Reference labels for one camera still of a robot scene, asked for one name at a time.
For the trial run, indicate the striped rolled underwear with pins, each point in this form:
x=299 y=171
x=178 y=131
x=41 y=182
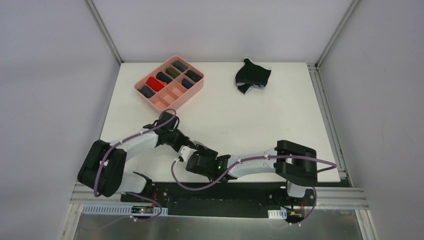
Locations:
x=180 y=66

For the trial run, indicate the black underwear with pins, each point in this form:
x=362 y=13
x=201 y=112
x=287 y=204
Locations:
x=251 y=76
x=193 y=76

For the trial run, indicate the dark blue rolled underwear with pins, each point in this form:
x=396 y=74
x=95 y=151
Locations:
x=146 y=92

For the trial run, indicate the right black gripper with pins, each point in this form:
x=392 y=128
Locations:
x=197 y=162

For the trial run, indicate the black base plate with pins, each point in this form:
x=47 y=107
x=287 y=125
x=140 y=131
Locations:
x=229 y=200

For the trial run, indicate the grey underwear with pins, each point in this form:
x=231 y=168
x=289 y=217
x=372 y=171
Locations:
x=199 y=146

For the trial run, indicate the black rolled underwear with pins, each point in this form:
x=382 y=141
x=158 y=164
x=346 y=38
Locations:
x=193 y=76

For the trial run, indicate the red rolled underwear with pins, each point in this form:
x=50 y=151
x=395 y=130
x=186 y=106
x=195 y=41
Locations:
x=154 y=84

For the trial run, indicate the pink divided organizer tray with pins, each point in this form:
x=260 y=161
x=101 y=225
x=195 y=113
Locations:
x=173 y=95

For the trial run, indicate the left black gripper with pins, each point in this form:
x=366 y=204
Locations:
x=191 y=144

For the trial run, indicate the olive rolled underwear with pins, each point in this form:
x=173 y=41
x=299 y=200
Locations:
x=172 y=72

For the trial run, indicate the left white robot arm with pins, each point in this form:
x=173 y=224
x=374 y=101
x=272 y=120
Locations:
x=103 y=169

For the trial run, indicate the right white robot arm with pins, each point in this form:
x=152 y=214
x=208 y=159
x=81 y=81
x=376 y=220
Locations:
x=295 y=163

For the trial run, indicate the small navy rolled underwear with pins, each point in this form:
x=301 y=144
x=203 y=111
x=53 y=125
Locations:
x=186 y=83

